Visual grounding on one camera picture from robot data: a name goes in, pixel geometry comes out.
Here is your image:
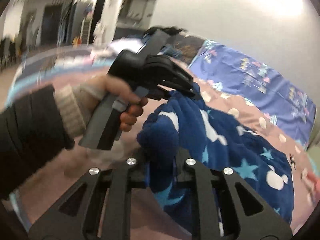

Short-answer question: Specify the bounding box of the navy star fleece pajama top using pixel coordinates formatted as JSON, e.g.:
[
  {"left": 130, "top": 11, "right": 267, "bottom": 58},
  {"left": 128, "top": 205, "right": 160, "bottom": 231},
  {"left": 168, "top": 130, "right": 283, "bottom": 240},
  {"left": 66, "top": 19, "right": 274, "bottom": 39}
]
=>
[{"left": 137, "top": 91, "right": 294, "bottom": 230}]

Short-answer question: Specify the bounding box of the black left sleeve forearm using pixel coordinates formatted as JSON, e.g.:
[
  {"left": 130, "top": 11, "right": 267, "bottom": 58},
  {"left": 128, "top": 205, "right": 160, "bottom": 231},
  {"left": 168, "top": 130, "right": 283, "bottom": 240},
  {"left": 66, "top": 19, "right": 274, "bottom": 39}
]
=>
[{"left": 1, "top": 85, "right": 86, "bottom": 199}]

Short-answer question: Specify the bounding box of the person left hand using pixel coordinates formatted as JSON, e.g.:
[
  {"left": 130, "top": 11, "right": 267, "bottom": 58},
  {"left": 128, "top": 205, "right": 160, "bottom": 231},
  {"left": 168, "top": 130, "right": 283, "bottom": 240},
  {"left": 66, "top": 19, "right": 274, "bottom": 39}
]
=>
[{"left": 74, "top": 74, "right": 148, "bottom": 132}]

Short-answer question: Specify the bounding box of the brown patterned headboard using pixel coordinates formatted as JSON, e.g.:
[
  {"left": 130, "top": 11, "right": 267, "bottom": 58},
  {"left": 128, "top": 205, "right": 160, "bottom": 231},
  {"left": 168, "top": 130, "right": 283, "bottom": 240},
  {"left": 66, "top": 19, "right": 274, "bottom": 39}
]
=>
[{"left": 161, "top": 34, "right": 205, "bottom": 64}]

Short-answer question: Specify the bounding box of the black garment on headboard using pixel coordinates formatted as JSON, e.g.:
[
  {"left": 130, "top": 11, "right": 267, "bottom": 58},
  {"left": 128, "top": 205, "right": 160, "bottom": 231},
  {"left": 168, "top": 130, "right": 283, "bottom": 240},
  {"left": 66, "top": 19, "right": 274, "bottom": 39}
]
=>
[{"left": 144, "top": 26, "right": 187, "bottom": 36}]

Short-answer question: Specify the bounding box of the white ladder rack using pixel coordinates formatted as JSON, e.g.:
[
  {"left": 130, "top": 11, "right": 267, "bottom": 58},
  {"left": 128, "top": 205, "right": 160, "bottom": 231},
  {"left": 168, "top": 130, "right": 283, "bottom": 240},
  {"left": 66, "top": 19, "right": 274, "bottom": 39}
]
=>
[{"left": 80, "top": 18, "right": 91, "bottom": 44}]

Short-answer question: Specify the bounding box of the purple tree print pillow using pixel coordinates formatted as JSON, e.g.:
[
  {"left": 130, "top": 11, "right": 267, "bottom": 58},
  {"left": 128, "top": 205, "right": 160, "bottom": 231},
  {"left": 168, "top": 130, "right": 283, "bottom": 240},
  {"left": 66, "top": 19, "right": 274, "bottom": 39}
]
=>
[{"left": 189, "top": 40, "right": 316, "bottom": 148}]

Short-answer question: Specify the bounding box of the pink polka dot duvet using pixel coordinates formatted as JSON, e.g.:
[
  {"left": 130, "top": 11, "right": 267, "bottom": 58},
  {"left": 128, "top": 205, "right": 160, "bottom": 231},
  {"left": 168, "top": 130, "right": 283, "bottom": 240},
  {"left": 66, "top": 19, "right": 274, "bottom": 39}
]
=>
[{"left": 7, "top": 64, "right": 318, "bottom": 240}]

